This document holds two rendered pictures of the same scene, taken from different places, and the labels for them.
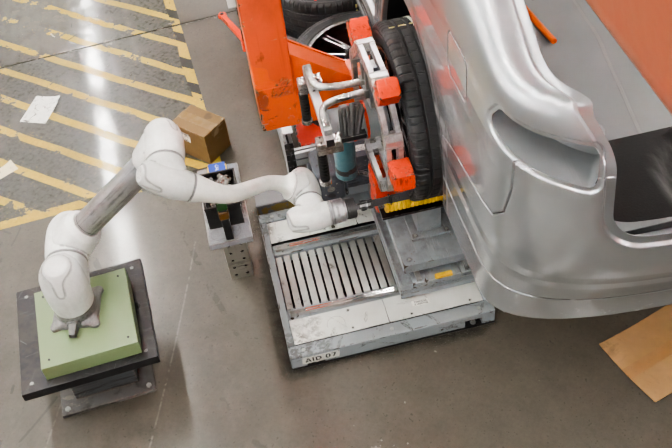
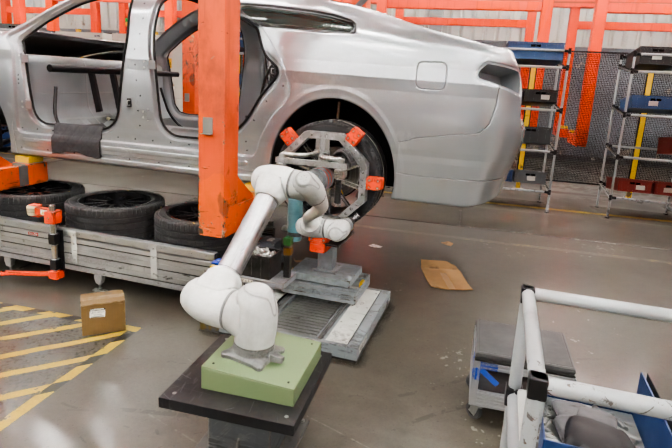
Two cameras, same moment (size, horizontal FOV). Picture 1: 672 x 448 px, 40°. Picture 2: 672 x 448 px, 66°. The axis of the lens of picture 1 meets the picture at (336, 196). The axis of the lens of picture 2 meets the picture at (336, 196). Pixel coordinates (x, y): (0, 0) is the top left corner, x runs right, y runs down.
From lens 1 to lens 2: 326 cm
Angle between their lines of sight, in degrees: 64
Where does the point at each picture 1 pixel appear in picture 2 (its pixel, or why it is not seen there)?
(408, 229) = (324, 272)
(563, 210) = (514, 107)
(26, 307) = (187, 396)
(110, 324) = (289, 346)
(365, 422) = (420, 354)
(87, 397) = not seen: outside the picture
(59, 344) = (278, 372)
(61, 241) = (228, 285)
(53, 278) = (268, 293)
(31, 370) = (270, 412)
